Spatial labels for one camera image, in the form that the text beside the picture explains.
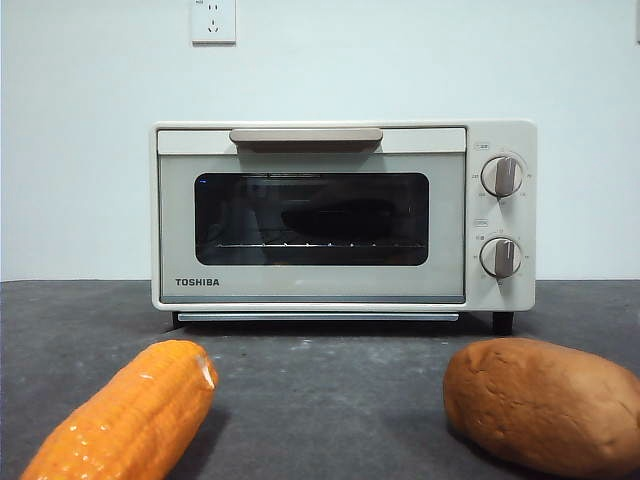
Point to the silver crumb tray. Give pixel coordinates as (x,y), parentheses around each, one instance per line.
(320,317)

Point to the orange corn cob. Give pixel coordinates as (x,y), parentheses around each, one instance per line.
(135,410)

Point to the cream white toaster oven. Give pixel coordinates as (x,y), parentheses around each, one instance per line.
(500,135)

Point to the oven door with glass window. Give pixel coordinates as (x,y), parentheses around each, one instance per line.
(175,225)

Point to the brown potato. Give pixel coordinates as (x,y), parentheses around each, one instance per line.
(540,400)

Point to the white wall socket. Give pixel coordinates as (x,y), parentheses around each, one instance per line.
(214,25)

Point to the beige oven knob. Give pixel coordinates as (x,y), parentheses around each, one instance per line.
(501,257)
(504,176)

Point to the dark purple eggplant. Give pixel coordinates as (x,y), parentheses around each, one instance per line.
(340,220)

